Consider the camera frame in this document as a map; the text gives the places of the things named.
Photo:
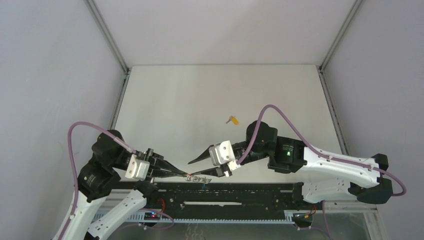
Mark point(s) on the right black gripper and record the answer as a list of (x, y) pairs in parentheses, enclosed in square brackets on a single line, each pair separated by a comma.
[(218, 173)]

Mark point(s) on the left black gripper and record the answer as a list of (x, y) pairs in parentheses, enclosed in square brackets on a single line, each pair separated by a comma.
[(156, 164)]

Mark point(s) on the red tag keyring with chain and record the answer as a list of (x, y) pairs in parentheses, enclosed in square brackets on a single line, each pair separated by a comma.
[(197, 179)]

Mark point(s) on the yellow tagged key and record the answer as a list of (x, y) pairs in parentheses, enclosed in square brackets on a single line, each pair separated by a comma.
[(232, 119)]

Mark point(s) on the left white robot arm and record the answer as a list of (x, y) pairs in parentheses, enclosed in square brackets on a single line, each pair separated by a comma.
[(96, 180)]

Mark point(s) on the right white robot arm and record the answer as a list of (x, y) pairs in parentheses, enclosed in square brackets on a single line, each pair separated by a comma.
[(359, 180)]

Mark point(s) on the small circuit board with leds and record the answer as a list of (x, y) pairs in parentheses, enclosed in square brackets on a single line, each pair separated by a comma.
[(152, 216)]

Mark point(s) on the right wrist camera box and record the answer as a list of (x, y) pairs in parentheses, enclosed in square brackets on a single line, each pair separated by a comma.
[(223, 159)]

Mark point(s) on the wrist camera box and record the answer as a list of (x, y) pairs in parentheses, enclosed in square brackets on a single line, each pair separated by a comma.
[(137, 168), (223, 159)]

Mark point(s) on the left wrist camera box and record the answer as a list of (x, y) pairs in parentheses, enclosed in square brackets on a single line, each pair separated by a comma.
[(137, 168)]

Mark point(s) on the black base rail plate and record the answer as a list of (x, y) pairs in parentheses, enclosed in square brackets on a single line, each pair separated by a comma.
[(239, 201)]

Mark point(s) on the white cable duct strip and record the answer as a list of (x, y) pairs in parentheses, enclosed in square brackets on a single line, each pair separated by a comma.
[(289, 218)]

